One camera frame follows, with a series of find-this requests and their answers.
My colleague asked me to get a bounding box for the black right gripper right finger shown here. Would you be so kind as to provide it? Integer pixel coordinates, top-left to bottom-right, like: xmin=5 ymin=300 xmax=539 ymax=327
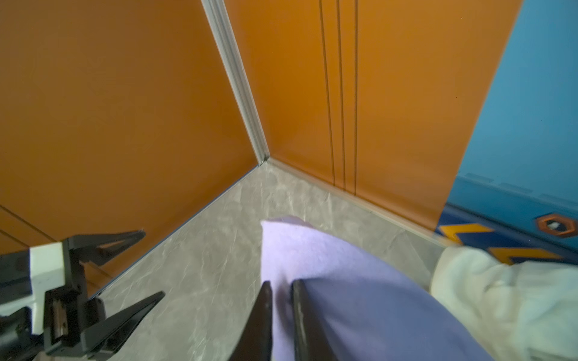
xmin=291 ymin=280 xmax=338 ymax=361

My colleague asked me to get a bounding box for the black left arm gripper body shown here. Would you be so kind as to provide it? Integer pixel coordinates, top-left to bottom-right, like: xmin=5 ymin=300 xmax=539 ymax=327
xmin=1 ymin=238 xmax=106 ymax=360

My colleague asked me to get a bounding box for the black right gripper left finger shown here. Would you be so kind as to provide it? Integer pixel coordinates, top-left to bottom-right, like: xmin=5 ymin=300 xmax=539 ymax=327
xmin=229 ymin=281 xmax=273 ymax=361

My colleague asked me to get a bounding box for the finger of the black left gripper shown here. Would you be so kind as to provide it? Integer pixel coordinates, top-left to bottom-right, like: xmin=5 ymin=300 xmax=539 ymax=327
xmin=67 ymin=230 xmax=146 ymax=266
xmin=81 ymin=291 xmax=166 ymax=356

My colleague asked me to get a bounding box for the purple cloth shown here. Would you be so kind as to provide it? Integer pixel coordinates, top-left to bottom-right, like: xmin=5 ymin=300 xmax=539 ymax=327
xmin=261 ymin=217 xmax=489 ymax=360

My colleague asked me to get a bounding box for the plain white cloth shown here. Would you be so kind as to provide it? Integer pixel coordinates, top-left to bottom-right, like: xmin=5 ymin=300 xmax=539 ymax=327
xmin=430 ymin=247 xmax=577 ymax=360

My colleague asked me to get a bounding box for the aluminium corner post left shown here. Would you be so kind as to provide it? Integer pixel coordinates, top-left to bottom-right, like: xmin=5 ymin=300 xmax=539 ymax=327
xmin=202 ymin=0 xmax=270 ymax=164

